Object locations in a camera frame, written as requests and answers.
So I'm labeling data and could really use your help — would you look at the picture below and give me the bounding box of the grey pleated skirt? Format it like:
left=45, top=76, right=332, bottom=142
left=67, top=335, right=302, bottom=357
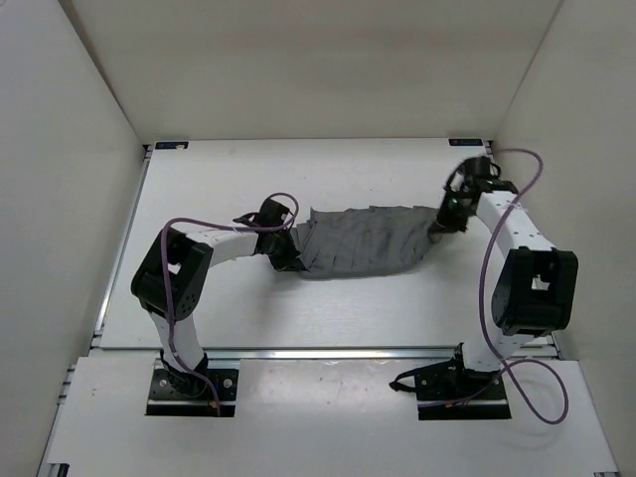
left=291, top=206, right=437, bottom=279

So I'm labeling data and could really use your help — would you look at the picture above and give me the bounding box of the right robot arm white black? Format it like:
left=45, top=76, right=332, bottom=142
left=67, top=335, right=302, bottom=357
left=430, top=180, right=578, bottom=398

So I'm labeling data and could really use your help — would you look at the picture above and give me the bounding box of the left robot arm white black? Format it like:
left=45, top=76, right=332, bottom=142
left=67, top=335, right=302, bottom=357
left=131, top=228, right=306, bottom=396

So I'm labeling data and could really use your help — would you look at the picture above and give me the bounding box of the right blue corner label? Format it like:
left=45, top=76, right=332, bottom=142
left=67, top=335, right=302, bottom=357
left=448, top=138, right=483, bottom=147

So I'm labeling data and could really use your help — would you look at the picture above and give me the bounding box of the blue corner label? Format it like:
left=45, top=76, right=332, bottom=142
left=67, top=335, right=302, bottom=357
left=448, top=138, right=483, bottom=147
left=154, top=141, right=189, bottom=150

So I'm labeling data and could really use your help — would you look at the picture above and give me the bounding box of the left blue corner label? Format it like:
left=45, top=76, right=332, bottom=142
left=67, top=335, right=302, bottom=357
left=154, top=141, right=189, bottom=150

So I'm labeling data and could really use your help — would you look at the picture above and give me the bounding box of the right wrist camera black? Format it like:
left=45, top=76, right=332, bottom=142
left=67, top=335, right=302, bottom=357
left=443, top=155, right=518, bottom=197

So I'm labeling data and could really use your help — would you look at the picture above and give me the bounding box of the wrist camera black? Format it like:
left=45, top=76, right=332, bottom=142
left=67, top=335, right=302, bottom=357
left=443, top=155, right=518, bottom=197
left=233, top=198, right=290, bottom=232

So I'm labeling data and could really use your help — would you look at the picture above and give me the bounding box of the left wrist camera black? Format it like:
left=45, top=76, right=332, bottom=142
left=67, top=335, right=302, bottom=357
left=233, top=198, right=290, bottom=232

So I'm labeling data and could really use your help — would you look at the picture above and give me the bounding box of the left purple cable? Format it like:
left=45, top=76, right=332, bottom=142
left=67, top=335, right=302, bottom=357
left=159, top=192, right=300, bottom=413

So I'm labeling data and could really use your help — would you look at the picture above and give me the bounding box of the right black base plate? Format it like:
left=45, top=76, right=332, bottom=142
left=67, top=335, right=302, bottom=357
left=389, top=360, right=512, bottom=421

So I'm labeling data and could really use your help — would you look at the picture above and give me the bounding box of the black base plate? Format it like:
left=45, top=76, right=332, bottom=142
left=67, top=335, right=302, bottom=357
left=389, top=360, right=512, bottom=421
left=145, top=361, right=239, bottom=418

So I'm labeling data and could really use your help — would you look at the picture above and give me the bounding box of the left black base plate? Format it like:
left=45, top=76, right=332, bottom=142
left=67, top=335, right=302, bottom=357
left=145, top=361, right=239, bottom=418

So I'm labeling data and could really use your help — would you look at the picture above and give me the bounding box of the aluminium front rail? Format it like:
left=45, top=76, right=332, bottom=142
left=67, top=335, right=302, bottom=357
left=91, top=345, right=463, bottom=362

